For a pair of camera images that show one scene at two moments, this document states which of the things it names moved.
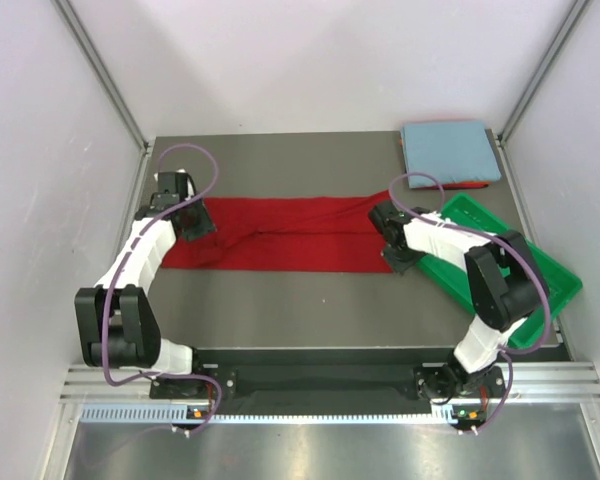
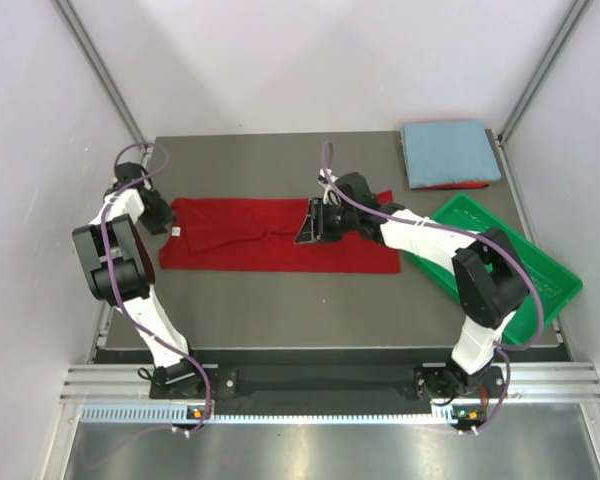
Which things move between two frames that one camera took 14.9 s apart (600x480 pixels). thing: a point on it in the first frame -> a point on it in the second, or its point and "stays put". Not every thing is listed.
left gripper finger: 193,221 -> 155,216
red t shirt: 298,234 stays put
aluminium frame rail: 515,381 stays put
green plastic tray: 557,287 stays put
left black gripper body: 197,220 -> 155,196
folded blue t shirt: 455,151 stays put
